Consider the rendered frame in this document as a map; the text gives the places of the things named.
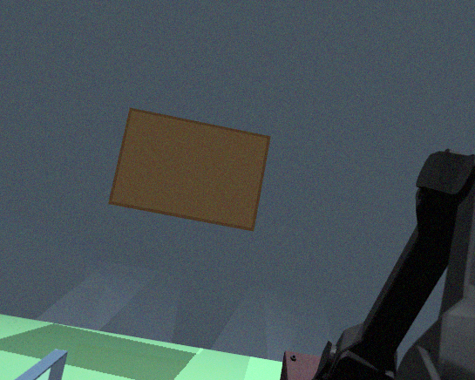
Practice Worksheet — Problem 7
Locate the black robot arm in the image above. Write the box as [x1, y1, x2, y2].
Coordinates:
[311, 148, 475, 380]

